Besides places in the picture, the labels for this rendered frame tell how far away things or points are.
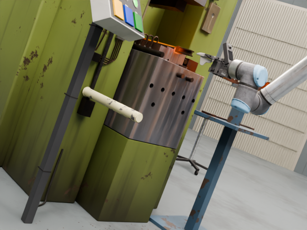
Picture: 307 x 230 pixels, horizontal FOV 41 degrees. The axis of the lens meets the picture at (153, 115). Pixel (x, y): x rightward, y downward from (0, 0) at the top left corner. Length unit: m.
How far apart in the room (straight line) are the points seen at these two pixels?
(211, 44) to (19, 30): 1.16
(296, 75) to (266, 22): 8.33
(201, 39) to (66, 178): 1.15
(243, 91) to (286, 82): 0.21
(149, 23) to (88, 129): 0.88
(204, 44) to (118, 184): 1.02
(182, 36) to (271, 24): 7.69
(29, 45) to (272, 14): 8.34
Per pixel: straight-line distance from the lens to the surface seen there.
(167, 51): 2.21
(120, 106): 1.86
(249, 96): 1.86
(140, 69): 2.17
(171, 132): 2.31
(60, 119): 1.83
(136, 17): 1.84
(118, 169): 2.16
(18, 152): 2.43
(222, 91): 10.07
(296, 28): 10.16
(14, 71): 2.46
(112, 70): 2.19
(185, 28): 2.60
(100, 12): 1.63
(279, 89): 1.95
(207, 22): 2.56
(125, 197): 2.28
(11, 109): 2.48
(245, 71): 1.89
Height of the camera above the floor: 0.79
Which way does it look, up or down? 4 degrees down
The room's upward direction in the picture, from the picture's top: 21 degrees clockwise
